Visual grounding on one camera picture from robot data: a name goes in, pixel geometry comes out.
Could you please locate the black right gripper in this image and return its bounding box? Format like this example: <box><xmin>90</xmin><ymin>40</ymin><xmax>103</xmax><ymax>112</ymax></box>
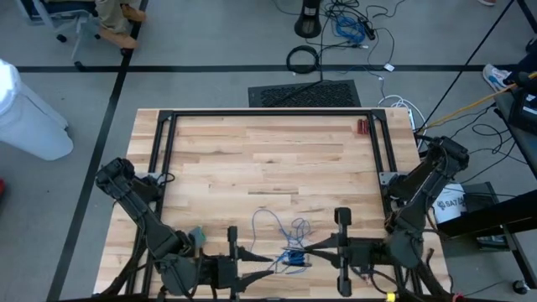
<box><xmin>303</xmin><ymin>207</ymin><xmax>392</xmax><ymax>298</ymax></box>

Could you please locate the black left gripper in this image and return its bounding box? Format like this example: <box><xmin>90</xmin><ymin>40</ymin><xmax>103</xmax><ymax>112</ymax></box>
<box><xmin>196</xmin><ymin>226</ymin><xmax>276</xmax><ymax>301</ymax></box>

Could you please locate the black cable spool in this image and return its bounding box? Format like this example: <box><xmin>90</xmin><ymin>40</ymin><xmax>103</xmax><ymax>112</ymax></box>
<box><xmin>283</xmin><ymin>246</ymin><xmax>314</xmax><ymax>268</ymax></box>

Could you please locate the blue cord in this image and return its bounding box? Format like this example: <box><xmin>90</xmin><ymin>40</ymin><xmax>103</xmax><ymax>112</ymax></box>
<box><xmin>250</xmin><ymin>208</ymin><xmax>314</xmax><ymax>276</ymax></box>

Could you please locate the black side table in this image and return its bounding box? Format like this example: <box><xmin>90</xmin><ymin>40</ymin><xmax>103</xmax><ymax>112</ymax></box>
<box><xmin>435</xmin><ymin>180</ymin><xmax>537</xmax><ymax>290</ymax></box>

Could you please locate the black perforated floor mat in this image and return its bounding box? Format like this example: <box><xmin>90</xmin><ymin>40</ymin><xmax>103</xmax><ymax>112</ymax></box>
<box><xmin>248</xmin><ymin>80</ymin><xmax>362</xmax><ymax>108</ymax></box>

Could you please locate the grey side table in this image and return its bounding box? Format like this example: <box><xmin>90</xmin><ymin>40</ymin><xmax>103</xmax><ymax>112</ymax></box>
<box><xmin>493</xmin><ymin>90</ymin><xmax>537</xmax><ymax>180</ymax></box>

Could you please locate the black power strip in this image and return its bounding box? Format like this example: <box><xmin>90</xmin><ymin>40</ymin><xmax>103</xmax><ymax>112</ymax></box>
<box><xmin>358</xmin><ymin>16</ymin><xmax>377</xmax><ymax>41</ymax></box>

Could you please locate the black cylindrical bin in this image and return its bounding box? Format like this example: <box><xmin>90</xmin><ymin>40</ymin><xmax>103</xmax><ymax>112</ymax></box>
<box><xmin>294</xmin><ymin>0</ymin><xmax>323</xmax><ymax>39</ymax></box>

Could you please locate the black slanted pole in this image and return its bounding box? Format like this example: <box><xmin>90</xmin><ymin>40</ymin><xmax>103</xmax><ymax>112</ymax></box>
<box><xmin>416</xmin><ymin>0</ymin><xmax>516</xmax><ymax>132</ymax></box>

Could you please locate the black equipment case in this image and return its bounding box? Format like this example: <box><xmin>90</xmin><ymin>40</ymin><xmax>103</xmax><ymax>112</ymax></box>
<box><xmin>508</xmin><ymin>83</ymin><xmax>537</xmax><ymax>136</ymax></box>

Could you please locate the white trash bin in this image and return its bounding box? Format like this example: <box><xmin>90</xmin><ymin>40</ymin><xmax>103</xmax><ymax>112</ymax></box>
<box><xmin>0</xmin><ymin>58</ymin><xmax>75</xmax><ymax>162</ymax></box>

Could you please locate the white blue office chair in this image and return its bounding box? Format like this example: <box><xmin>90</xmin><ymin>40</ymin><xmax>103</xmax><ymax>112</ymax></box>
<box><xmin>16</xmin><ymin>0</ymin><xmax>102</xmax><ymax>70</ymax></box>

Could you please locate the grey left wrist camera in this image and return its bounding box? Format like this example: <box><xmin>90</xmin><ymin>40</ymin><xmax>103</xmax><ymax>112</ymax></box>
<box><xmin>159</xmin><ymin>253</ymin><xmax>199</xmax><ymax>297</ymax></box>

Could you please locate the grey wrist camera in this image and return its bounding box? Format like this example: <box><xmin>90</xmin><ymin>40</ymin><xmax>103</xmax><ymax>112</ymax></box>
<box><xmin>159</xmin><ymin>253</ymin><xmax>199</xmax><ymax>297</ymax></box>
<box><xmin>388</xmin><ymin>228</ymin><xmax>425</xmax><ymax>270</ymax></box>

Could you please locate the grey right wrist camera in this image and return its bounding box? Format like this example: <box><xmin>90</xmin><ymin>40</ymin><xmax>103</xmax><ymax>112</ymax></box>
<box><xmin>388</xmin><ymin>228</ymin><xmax>425</xmax><ymax>270</ymax></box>

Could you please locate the white floor cable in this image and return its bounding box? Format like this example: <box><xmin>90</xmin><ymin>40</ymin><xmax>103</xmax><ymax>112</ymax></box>
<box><xmin>377</xmin><ymin>94</ymin><xmax>420</xmax><ymax>115</ymax></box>

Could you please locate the coiled black floor cable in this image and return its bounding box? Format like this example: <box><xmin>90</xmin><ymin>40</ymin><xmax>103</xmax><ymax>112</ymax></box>
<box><xmin>285</xmin><ymin>44</ymin><xmax>321</xmax><ymax>76</ymax></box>

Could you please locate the yellow floor cable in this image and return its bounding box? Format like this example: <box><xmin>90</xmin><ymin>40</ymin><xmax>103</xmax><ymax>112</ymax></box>
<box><xmin>423</xmin><ymin>71</ymin><xmax>537</xmax><ymax>129</ymax></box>

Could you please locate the tangled blue floor cable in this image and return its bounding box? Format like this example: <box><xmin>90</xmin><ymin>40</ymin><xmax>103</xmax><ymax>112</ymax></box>
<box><xmin>334</xmin><ymin>15</ymin><xmax>367</xmax><ymax>44</ymax></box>

